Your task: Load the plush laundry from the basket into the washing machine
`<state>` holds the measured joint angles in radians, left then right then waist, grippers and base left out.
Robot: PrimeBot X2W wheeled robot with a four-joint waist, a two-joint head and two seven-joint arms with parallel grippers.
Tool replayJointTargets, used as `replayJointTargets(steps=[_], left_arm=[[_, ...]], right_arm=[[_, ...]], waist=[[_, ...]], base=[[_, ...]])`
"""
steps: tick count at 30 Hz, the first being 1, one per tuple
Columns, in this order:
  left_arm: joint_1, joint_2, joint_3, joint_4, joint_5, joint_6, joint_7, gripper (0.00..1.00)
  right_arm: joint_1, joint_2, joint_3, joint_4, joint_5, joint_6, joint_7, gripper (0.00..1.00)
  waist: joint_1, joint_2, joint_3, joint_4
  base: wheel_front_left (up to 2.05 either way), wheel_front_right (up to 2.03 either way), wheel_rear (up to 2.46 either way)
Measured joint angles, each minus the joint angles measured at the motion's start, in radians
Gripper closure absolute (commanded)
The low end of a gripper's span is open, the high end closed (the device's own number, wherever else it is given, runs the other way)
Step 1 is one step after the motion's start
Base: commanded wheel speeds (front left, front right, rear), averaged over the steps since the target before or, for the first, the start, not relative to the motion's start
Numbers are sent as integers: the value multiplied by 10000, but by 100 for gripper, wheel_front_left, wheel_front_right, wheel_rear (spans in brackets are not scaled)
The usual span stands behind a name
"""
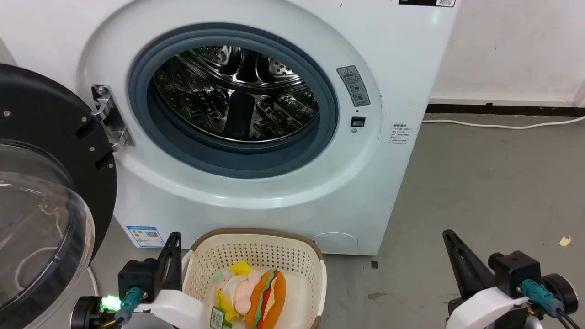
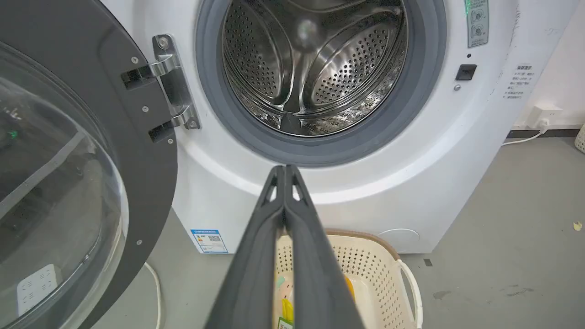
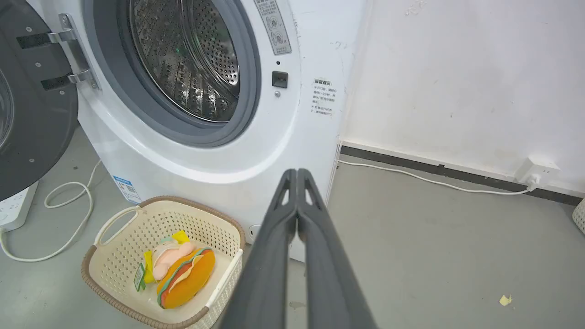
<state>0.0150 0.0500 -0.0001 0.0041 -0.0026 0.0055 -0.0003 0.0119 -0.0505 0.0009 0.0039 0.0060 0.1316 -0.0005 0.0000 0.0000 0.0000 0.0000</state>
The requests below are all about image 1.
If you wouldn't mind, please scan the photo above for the grey warning sticker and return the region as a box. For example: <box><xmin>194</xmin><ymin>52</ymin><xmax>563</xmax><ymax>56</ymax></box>
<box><xmin>336</xmin><ymin>65</ymin><xmax>371</xmax><ymax>108</ymax></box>

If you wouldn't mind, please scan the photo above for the teal-plug left gripper cable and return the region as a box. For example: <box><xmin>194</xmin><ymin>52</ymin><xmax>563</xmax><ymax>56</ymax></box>
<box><xmin>98</xmin><ymin>287</ymin><xmax>143</xmax><ymax>329</ymax></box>

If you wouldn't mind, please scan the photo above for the chrome door hinge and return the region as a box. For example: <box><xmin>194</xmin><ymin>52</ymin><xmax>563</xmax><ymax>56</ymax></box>
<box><xmin>91</xmin><ymin>84</ymin><xmax>134</xmax><ymax>153</ymax></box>

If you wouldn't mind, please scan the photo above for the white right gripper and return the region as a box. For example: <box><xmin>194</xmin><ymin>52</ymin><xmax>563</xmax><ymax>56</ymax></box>
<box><xmin>442</xmin><ymin>229</ymin><xmax>531</xmax><ymax>329</ymax></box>

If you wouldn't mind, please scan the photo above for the pink and yellow plush doll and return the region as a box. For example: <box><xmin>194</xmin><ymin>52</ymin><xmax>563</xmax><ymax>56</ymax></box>
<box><xmin>213</xmin><ymin>260</ymin><xmax>266</xmax><ymax>321</ymax></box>

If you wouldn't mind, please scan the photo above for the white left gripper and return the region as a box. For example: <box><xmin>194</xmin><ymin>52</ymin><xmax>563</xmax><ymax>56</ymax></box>
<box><xmin>133</xmin><ymin>232</ymin><xmax>207</xmax><ymax>329</ymax></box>

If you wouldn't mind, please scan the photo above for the hamburger plush toy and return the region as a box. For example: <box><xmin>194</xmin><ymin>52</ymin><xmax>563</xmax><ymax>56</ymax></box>
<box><xmin>245</xmin><ymin>269</ymin><xmax>287</xmax><ymax>329</ymax></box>

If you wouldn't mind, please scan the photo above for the teal-plug right gripper cable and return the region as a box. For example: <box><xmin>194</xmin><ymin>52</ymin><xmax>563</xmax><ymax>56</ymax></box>
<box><xmin>521</xmin><ymin>279</ymin><xmax>585</xmax><ymax>329</ymax></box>

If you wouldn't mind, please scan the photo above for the white front-load washing machine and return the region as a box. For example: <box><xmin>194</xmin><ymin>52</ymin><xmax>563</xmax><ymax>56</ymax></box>
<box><xmin>0</xmin><ymin>0</ymin><xmax>459</xmax><ymax>256</ymax></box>

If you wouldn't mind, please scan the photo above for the black round door, clear glass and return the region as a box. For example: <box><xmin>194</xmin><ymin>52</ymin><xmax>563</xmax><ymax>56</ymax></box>
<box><xmin>0</xmin><ymin>64</ymin><xmax>118</xmax><ymax>329</ymax></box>

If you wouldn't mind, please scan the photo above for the white cable on floor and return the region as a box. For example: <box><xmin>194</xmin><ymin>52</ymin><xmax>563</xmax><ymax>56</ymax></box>
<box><xmin>422</xmin><ymin>116</ymin><xmax>585</xmax><ymax>130</ymax></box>

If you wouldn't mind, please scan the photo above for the cream plastic laundry basket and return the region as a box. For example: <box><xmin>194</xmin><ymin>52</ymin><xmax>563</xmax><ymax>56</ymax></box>
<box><xmin>182</xmin><ymin>228</ymin><xmax>327</xmax><ymax>329</ymax></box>

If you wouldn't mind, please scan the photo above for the teal-plug gripper cable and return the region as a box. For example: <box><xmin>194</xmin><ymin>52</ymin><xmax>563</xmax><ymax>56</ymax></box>
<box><xmin>521</xmin><ymin>279</ymin><xmax>585</xmax><ymax>329</ymax></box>
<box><xmin>98</xmin><ymin>287</ymin><xmax>143</xmax><ymax>329</ymax></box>

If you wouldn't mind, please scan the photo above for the black baseboard strip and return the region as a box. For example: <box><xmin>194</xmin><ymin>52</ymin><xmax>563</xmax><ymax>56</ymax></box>
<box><xmin>426</xmin><ymin>104</ymin><xmax>585</xmax><ymax>117</ymax></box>

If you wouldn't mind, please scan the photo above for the blue energy label sticker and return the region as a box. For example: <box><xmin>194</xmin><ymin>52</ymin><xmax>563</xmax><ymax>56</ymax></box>
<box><xmin>126</xmin><ymin>225</ymin><xmax>165</xmax><ymax>249</ymax></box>

